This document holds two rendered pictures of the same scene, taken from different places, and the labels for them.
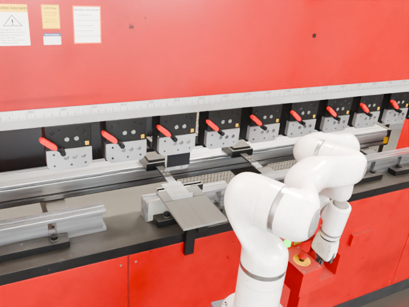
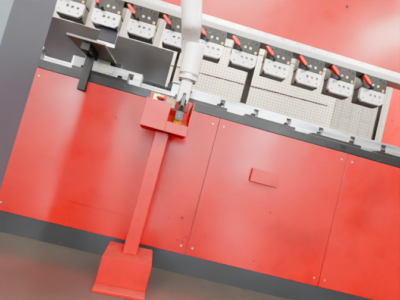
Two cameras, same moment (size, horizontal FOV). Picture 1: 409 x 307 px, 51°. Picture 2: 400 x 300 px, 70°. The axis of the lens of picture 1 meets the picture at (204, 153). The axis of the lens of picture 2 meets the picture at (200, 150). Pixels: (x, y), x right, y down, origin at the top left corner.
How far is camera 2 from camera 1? 1.83 m
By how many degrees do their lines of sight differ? 38
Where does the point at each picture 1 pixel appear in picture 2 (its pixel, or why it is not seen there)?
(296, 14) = not seen: outside the picture
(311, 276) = (156, 106)
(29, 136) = (53, 53)
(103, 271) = not seen: hidden behind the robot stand
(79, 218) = not seen: hidden behind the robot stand
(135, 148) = (75, 7)
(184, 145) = (110, 20)
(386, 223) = (298, 179)
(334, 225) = (184, 58)
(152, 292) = (43, 114)
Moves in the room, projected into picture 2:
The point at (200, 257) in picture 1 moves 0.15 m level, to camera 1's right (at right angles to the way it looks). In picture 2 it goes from (91, 103) to (113, 107)
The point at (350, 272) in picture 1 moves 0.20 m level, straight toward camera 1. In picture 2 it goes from (254, 225) to (229, 222)
